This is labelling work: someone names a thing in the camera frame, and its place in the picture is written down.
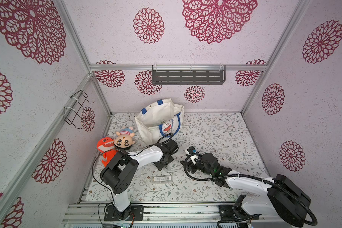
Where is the clear compass set front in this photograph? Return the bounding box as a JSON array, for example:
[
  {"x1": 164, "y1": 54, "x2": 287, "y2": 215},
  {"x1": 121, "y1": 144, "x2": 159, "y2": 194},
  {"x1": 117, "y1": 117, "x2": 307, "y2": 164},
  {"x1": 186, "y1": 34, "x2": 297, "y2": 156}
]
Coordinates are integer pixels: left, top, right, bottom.
[{"x1": 153, "y1": 175, "x2": 172, "y2": 183}]

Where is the white Doraemon canvas bag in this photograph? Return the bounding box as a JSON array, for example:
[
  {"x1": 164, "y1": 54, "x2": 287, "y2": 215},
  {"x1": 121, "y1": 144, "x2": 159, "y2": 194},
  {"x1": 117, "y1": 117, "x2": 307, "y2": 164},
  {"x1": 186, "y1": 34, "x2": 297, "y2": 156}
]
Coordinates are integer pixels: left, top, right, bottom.
[{"x1": 135, "y1": 98, "x2": 184, "y2": 144}]

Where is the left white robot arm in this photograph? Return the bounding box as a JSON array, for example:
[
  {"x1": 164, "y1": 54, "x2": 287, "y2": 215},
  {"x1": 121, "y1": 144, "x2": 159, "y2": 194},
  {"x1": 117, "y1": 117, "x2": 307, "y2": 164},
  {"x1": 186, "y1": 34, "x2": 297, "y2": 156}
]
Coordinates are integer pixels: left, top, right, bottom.
[{"x1": 100, "y1": 140, "x2": 179, "y2": 213}]

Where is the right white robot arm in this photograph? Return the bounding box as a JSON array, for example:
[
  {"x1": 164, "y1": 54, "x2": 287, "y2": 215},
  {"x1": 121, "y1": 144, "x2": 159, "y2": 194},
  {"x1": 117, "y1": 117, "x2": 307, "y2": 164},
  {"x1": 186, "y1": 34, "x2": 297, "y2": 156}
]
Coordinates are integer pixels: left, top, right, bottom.
[{"x1": 181, "y1": 151, "x2": 318, "y2": 228}]

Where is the pink doll plush toy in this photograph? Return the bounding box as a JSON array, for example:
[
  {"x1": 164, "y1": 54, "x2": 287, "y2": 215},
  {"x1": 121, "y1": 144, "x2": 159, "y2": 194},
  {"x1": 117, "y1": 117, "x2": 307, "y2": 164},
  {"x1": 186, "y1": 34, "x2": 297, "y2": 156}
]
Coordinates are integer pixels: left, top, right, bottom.
[{"x1": 114, "y1": 126, "x2": 135, "y2": 150}]

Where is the red monster plush toy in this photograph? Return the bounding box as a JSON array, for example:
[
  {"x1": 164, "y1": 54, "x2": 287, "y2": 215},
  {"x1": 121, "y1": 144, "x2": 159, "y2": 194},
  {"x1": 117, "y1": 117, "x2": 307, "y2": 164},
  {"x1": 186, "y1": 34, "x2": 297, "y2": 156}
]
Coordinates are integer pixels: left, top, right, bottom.
[{"x1": 97, "y1": 137, "x2": 117, "y2": 167}]

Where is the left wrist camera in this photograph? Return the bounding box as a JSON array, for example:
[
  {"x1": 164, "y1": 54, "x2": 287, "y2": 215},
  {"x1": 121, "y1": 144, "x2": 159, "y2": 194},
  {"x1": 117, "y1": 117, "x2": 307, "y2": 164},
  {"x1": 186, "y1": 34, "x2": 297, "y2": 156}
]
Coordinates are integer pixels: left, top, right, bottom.
[{"x1": 163, "y1": 139, "x2": 179, "y2": 155}]

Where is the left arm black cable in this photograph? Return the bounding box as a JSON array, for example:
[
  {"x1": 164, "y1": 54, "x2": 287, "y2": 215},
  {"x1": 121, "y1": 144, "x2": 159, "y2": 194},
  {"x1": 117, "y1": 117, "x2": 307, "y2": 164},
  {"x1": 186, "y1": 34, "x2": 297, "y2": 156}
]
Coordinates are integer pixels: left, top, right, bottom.
[{"x1": 91, "y1": 133, "x2": 174, "y2": 194}]

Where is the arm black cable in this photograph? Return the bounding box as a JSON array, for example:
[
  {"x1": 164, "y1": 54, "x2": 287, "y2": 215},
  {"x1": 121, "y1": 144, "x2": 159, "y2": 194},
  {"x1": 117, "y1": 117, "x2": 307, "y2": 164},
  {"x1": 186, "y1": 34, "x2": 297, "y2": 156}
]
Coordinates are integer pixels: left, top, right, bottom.
[
  {"x1": 183, "y1": 153, "x2": 318, "y2": 227},
  {"x1": 91, "y1": 133, "x2": 174, "y2": 194}
]

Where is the grey wall shelf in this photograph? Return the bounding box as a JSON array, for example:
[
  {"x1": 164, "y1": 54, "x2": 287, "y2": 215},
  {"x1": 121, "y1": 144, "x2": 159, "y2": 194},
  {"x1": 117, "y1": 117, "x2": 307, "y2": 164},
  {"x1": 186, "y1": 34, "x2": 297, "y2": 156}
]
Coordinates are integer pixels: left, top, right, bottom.
[{"x1": 151, "y1": 66, "x2": 226, "y2": 86}]

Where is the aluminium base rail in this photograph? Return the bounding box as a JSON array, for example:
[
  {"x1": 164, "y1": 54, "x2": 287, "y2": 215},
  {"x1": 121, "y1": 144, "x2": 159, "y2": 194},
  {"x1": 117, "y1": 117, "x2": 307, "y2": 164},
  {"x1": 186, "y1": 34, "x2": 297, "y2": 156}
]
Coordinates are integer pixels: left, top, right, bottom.
[{"x1": 61, "y1": 202, "x2": 233, "y2": 224}]

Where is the black wire wall rack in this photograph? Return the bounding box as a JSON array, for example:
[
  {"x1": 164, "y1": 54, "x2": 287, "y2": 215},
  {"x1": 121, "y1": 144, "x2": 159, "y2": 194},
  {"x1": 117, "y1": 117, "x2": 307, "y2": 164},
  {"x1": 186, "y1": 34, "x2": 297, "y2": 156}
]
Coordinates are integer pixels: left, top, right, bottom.
[{"x1": 63, "y1": 90, "x2": 96, "y2": 132}]

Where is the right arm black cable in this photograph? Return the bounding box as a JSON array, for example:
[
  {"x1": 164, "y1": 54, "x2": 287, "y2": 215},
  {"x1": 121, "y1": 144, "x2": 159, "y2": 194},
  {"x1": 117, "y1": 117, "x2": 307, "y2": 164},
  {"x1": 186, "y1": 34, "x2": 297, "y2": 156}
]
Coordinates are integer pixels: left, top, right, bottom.
[{"x1": 183, "y1": 153, "x2": 318, "y2": 227}]

